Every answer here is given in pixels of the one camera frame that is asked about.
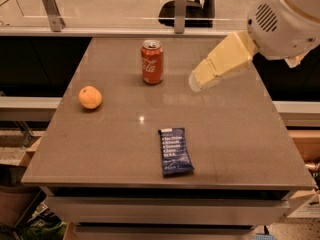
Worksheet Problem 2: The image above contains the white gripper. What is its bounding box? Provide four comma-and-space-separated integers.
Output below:
189, 0, 320, 92

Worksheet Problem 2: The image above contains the blue rxbar blueberry bar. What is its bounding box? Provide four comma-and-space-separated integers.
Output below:
158, 128, 194, 176

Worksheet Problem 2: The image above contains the black office chair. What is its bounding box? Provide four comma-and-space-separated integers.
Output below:
157, 0, 221, 28

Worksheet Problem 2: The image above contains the red coca-cola can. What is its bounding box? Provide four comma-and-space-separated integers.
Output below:
141, 40, 163, 85

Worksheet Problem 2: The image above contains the orange fruit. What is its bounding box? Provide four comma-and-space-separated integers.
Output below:
78, 86, 102, 109

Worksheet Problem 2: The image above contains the grey table drawer cabinet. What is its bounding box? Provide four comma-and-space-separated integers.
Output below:
45, 196, 290, 240

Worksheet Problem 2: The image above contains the green bag on floor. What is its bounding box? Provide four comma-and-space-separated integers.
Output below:
21, 209, 66, 240

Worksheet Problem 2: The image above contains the middle metal railing bracket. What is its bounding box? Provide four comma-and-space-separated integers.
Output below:
174, 0, 187, 34

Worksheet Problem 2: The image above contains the metal railing bracket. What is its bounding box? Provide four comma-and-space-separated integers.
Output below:
42, 0, 65, 32
174, 0, 187, 34

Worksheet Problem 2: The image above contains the left metal railing bracket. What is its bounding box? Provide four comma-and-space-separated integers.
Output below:
42, 0, 65, 32

